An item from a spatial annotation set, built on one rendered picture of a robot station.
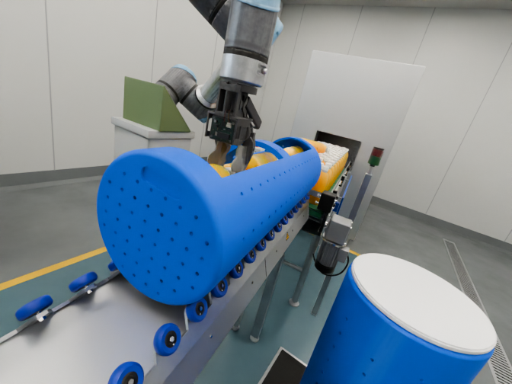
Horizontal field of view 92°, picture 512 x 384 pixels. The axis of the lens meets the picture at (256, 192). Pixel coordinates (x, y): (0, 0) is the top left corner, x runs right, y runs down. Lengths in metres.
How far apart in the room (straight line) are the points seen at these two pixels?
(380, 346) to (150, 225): 0.48
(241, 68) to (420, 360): 0.61
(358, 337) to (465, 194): 5.00
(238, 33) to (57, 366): 0.60
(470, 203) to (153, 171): 5.38
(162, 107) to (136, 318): 1.02
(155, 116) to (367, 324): 1.22
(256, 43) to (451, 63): 5.09
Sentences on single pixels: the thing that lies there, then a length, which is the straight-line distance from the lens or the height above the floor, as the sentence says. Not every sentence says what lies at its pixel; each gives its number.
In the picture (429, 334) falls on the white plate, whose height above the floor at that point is 1.04.
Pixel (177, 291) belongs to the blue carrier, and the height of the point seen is 1.01.
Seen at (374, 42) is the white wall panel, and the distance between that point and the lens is 5.67.
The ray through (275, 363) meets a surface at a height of 0.15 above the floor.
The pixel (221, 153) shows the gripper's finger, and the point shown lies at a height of 1.21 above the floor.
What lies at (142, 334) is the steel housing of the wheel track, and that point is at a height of 0.93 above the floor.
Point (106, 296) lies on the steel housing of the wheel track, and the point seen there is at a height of 0.93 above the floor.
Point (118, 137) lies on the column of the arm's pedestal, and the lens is 1.59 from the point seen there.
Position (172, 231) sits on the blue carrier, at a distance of 0.43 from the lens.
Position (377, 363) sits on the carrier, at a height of 0.93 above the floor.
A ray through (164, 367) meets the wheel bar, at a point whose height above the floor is 0.93.
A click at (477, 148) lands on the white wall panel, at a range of 5.44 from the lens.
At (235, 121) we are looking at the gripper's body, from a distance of 0.50.
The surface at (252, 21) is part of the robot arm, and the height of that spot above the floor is 1.47.
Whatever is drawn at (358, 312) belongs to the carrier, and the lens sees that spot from 0.60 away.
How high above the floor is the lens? 1.34
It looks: 19 degrees down
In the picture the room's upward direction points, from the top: 13 degrees clockwise
